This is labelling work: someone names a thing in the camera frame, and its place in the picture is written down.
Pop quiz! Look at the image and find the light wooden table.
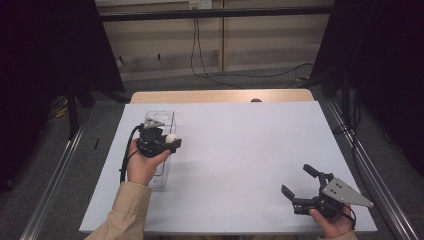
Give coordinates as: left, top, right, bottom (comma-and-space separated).
129, 88, 315, 104

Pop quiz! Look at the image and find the aluminium frame rail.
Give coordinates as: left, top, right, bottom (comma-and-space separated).
325, 98, 422, 240
19, 126, 85, 240

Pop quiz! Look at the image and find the yellow cable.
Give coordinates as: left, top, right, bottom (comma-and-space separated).
48, 96, 68, 120

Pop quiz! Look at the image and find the black metal stand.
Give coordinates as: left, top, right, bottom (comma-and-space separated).
65, 79, 80, 140

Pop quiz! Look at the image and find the black horizontal metal bar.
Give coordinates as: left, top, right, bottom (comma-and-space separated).
99, 5, 334, 23

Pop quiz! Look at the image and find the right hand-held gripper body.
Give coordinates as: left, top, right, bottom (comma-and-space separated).
292, 177, 375, 218

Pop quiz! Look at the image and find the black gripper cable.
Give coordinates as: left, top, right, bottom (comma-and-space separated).
119, 124, 144, 184
343, 203, 357, 231

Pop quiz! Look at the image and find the white wall power outlet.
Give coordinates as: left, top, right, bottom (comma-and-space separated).
188, 0, 213, 10

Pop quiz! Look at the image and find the black power cable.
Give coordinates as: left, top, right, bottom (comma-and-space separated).
190, 9, 244, 90
194, 9, 315, 80

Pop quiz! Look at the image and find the black curtain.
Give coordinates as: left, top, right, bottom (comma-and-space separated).
0, 0, 125, 193
311, 0, 424, 176

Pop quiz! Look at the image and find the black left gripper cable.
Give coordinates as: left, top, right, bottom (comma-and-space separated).
119, 124, 144, 184

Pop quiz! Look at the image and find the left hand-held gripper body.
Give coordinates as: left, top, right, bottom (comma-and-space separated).
135, 118, 172, 159

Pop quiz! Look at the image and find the person's right hand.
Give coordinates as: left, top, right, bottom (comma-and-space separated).
308, 203, 356, 239

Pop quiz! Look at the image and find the clear plastic storage bin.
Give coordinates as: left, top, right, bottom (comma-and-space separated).
143, 110, 177, 192

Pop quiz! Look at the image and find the person's left hand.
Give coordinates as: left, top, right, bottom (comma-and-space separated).
127, 139, 171, 187

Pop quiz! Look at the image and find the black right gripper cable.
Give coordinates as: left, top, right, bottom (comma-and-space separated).
343, 203, 357, 231

